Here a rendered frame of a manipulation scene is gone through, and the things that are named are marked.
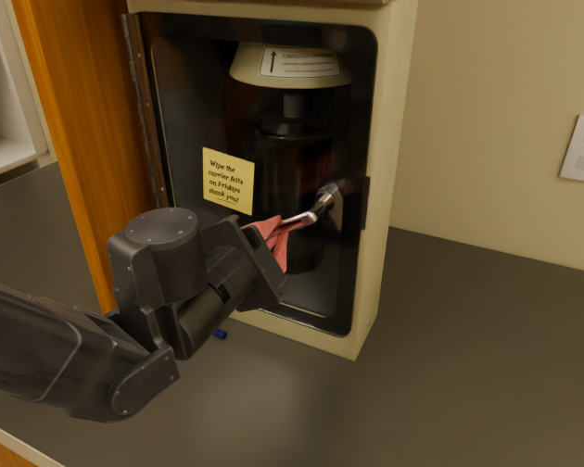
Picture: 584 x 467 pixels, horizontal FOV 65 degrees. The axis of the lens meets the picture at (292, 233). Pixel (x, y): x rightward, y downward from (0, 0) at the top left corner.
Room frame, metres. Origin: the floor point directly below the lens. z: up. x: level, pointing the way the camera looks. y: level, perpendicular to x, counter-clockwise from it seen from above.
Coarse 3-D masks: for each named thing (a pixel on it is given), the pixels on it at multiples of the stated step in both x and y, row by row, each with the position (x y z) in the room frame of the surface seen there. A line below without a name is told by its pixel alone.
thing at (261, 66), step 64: (192, 64) 0.55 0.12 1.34; (256, 64) 0.51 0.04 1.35; (320, 64) 0.48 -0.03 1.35; (192, 128) 0.56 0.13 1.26; (256, 128) 0.51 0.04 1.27; (320, 128) 0.48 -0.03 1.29; (192, 192) 0.56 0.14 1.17; (256, 192) 0.52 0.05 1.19; (320, 256) 0.48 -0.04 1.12; (320, 320) 0.47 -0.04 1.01
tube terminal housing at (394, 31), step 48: (144, 0) 0.59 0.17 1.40; (192, 0) 0.56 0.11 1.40; (240, 0) 0.53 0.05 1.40; (288, 0) 0.51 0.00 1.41; (384, 48) 0.47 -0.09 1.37; (384, 96) 0.47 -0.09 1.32; (384, 144) 0.49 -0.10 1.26; (384, 192) 0.51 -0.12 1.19; (384, 240) 0.55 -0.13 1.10; (288, 336) 0.51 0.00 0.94
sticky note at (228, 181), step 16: (208, 160) 0.55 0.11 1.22; (224, 160) 0.53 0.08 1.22; (240, 160) 0.52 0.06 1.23; (208, 176) 0.55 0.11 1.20; (224, 176) 0.54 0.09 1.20; (240, 176) 0.52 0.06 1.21; (208, 192) 0.55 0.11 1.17; (224, 192) 0.54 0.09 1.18; (240, 192) 0.53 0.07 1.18; (240, 208) 0.53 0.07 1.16
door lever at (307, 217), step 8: (320, 192) 0.47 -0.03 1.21; (320, 200) 0.46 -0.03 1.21; (328, 200) 0.47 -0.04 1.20; (312, 208) 0.44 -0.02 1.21; (320, 208) 0.45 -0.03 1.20; (328, 208) 0.47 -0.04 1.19; (288, 216) 0.45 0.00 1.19; (296, 216) 0.44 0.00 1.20; (304, 216) 0.43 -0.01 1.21; (312, 216) 0.43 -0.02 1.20; (280, 224) 0.44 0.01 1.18; (288, 224) 0.44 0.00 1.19; (296, 224) 0.43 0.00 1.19; (304, 224) 0.43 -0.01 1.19; (272, 232) 0.45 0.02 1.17; (280, 232) 0.44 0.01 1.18; (288, 232) 0.44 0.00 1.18
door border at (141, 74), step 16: (128, 16) 0.59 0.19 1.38; (128, 48) 0.59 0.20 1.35; (144, 64) 0.58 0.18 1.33; (144, 80) 0.58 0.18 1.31; (144, 96) 0.59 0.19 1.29; (144, 112) 0.59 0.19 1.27; (144, 128) 0.59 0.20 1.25; (160, 160) 0.58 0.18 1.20; (160, 176) 0.58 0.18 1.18; (160, 192) 0.59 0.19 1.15
